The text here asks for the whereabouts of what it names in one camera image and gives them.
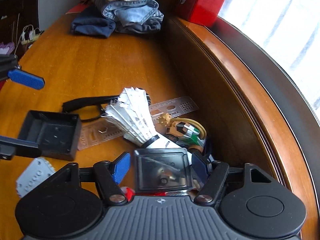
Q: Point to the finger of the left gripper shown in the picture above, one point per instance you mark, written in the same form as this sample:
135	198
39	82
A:
26	79
11	147

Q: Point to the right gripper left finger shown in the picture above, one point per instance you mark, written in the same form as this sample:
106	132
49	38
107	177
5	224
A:
108	176

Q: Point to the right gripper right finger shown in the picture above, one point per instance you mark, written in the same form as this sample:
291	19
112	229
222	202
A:
212	174

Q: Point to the dark transparent plastic case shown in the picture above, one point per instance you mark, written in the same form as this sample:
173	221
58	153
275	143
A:
162	170

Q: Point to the black square box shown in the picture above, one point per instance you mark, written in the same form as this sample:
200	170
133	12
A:
57	134

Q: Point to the worn white feather shuttlecock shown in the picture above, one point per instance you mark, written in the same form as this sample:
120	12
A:
130	113

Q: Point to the spiky tan ball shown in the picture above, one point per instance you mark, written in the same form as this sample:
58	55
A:
164	119

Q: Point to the folded clothes pile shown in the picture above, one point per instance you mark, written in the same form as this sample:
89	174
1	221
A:
103	17

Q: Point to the red box on sill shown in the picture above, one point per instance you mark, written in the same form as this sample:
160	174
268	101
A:
201	12

